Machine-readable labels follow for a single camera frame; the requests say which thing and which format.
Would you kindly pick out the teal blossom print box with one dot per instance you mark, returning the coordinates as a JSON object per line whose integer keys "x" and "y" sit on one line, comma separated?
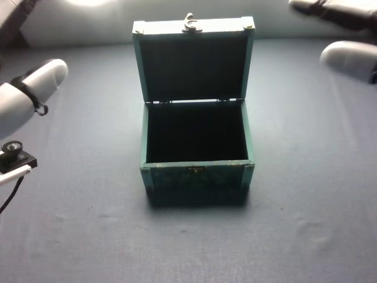
{"x": 194, "y": 182}

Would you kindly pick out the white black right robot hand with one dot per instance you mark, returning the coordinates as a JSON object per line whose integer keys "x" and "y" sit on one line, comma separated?
{"x": 347, "y": 59}

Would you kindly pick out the white backdrop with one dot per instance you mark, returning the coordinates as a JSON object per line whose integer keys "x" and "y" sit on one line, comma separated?
{"x": 103, "y": 20}

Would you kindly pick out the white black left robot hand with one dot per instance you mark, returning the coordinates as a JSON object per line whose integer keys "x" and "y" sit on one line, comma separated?
{"x": 47, "y": 76}

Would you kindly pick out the dark slanted panel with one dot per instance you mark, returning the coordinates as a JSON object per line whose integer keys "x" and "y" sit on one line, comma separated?
{"x": 11, "y": 17}

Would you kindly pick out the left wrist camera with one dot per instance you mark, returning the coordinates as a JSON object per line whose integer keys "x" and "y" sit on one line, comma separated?
{"x": 14, "y": 156}

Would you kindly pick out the grey table cloth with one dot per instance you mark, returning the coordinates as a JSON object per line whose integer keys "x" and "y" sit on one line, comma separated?
{"x": 73, "y": 236}

